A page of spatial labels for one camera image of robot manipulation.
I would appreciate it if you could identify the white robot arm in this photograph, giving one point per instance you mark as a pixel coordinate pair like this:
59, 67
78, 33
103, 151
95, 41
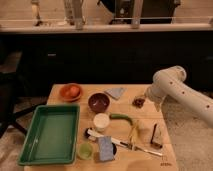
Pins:
170, 82

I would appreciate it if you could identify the green plastic tray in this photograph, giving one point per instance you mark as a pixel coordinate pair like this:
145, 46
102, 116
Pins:
52, 136

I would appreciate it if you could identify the dark brown stand tool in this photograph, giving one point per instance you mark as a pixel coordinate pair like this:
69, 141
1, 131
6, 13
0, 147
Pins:
156, 139

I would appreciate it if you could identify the orange plate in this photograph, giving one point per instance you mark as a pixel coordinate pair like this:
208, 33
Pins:
64, 92

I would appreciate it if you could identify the blue sponge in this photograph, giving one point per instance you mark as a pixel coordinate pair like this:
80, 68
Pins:
106, 140

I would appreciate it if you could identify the orange fruit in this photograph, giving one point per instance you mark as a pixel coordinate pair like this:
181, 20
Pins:
73, 91

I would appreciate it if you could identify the cream soft gripper body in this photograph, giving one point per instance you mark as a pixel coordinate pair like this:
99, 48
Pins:
158, 104

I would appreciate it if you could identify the dark maroon bowl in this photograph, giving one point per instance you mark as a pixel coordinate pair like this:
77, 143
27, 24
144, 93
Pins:
98, 102

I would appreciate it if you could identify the dark red grape bunch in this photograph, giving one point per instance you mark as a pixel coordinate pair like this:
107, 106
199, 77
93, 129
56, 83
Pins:
138, 102

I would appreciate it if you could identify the grey blue cloth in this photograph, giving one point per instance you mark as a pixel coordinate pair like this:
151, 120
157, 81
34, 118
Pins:
115, 93

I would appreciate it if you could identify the white cup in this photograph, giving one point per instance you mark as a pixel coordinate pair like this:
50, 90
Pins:
101, 122

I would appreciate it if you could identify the light green cup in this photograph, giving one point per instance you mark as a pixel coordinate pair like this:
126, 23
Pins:
85, 151

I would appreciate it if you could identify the green chili pepper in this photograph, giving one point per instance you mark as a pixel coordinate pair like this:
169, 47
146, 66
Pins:
121, 116

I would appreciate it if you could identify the black office chair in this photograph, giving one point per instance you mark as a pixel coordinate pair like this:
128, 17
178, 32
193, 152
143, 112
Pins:
9, 81

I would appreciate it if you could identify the yellow banana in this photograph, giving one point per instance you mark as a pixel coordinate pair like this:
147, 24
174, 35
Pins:
135, 132

